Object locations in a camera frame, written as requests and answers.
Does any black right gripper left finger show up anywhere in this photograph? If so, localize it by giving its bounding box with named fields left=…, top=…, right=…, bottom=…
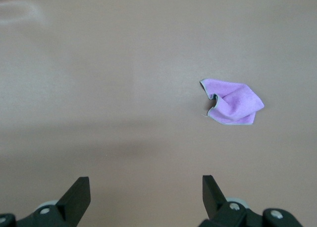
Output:
left=14, top=177, right=91, bottom=227

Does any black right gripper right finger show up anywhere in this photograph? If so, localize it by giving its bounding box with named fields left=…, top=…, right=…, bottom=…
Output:
left=202, top=175, right=264, bottom=227

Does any purple microfiber towel grey edge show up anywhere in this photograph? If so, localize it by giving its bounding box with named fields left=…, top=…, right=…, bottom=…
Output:
left=199, top=78, right=264, bottom=126

